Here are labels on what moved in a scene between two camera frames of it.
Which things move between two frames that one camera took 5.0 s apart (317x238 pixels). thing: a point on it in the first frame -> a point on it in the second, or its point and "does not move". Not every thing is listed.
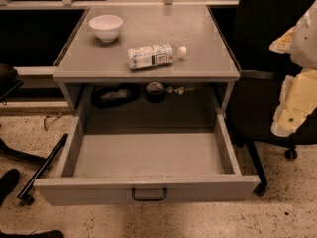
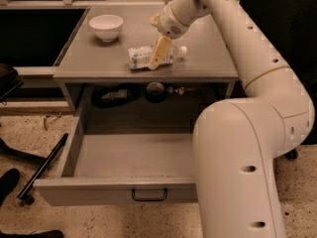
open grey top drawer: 149,166 does not move
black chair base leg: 25,194 does not move
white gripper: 306,42 -> 168,23
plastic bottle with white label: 153,56 does not move
